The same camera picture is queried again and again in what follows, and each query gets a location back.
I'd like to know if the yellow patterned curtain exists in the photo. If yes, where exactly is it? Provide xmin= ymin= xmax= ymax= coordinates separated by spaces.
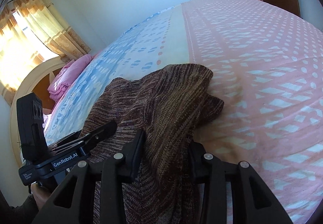
xmin=1 ymin=0 xmax=91 ymax=105

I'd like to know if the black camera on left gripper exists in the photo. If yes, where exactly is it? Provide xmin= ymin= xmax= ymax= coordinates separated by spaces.
xmin=16 ymin=92 xmax=48 ymax=162

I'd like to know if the cream wooden headboard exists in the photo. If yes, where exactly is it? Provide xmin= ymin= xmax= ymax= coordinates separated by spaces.
xmin=9 ymin=56 xmax=67 ymax=167

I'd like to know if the person's left hand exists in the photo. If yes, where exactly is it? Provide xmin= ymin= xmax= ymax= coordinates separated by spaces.
xmin=31 ymin=182 xmax=51 ymax=211

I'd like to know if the brown knitted sun-pattern sweater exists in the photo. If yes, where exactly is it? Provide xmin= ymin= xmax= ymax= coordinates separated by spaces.
xmin=82 ymin=64 xmax=224 ymax=223

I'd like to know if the blue pink patterned bed sheet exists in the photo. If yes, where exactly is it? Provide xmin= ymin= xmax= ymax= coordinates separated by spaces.
xmin=45 ymin=0 xmax=322 ymax=223

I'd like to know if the folded pink blanket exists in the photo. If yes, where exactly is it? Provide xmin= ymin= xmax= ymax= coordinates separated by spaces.
xmin=48 ymin=54 xmax=92 ymax=103

